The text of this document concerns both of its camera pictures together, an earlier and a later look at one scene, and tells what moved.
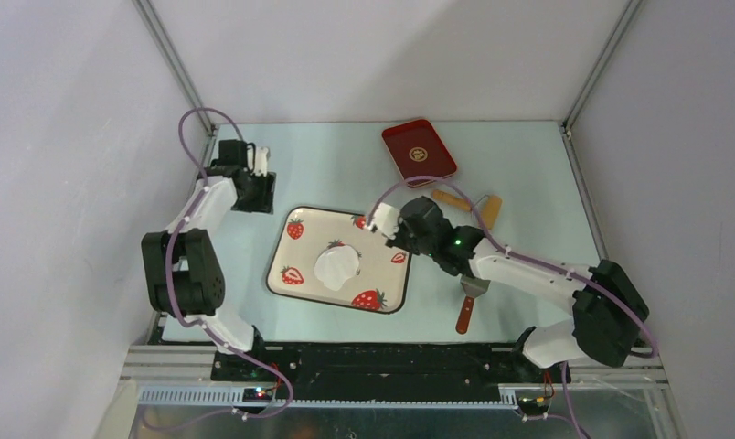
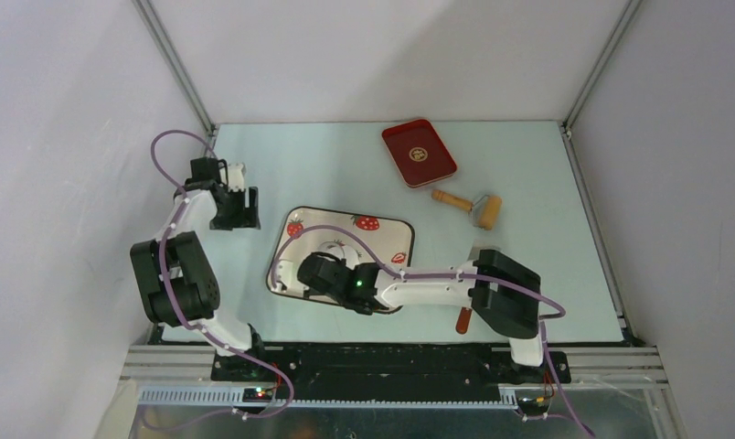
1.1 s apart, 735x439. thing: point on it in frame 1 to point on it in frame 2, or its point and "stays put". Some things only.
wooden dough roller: x=490 y=208 stays put
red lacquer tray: x=417 y=149 stays put
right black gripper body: x=405 y=240 to x=308 y=291
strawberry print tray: x=383 y=277 stays put
